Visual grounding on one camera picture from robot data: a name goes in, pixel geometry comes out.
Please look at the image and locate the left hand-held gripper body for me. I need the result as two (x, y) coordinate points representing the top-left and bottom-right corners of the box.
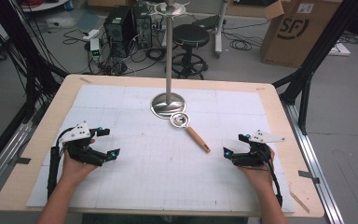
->
(57, 120), (108, 167)

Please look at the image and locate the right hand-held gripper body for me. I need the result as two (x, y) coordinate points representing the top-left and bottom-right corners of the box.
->
(230, 129), (286, 168)

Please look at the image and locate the person's right hand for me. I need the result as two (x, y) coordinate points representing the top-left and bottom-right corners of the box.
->
(237, 147), (277, 191)

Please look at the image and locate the person's left hand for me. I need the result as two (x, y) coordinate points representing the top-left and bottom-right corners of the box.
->
(60, 138), (100, 188)

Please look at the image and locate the white grid mat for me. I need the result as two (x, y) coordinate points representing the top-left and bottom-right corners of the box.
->
(25, 84), (296, 215)

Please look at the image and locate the black tape piece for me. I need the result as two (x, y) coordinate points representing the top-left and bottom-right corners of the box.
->
(297, 169), (321, 185)
(15, 156), (33, 165)

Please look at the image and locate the white device with green display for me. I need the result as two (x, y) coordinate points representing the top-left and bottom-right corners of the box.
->
(89, 37), (103, 63)

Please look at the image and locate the white power strip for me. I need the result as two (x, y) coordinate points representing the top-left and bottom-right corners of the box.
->
(81, 28), (102, 42)

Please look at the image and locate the metal utensil stand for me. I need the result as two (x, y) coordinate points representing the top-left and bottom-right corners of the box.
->
(145, 0), (191, 119)

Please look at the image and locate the large black computer tower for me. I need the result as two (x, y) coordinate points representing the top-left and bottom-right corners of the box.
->
(103, 5), (135, 59)

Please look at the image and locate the white stand leg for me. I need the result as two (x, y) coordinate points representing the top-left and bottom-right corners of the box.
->
(213, 0), (228, 59)

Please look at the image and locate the slim black computer tower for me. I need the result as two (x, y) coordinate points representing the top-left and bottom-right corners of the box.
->
(131, 3), (154, 49)

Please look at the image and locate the black round stool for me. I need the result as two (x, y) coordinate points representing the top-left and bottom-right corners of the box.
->
(171, 23), (211, 80)

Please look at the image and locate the large cardboard box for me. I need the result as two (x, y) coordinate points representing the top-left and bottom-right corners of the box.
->
(259, 0), (345, 69)

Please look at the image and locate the white flat board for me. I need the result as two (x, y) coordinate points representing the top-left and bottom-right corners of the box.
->
(326, 42), (351, 57)

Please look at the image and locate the open flat cardboard box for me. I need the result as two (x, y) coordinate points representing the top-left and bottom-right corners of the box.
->
(225, 0), (285, 21)

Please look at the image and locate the metal strainer with wooden handle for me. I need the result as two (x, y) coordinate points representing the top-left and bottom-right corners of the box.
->
(169, 111), (212, 154)

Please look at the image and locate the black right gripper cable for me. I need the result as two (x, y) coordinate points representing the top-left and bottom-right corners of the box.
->
(266, 161), (284, 209)

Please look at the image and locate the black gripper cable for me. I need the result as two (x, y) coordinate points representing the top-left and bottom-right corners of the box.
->
(46, 145), (61, 201)
(266, 161), (284, 209)

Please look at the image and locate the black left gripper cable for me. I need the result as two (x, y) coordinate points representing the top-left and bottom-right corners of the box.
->
(46, 145), (61, 201)

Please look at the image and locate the aluminium rail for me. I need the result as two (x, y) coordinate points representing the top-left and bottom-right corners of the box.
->
(281, 100), (345, 224)
(0, 120), (34, 203)

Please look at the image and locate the coiled black floor cable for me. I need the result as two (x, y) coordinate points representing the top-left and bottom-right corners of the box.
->
(228, 38), (254, 52)

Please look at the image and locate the black metal frame strut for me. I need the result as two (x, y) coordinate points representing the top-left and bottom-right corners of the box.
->
(0, 0), (70, 123)
(272, 0), (358, 135)

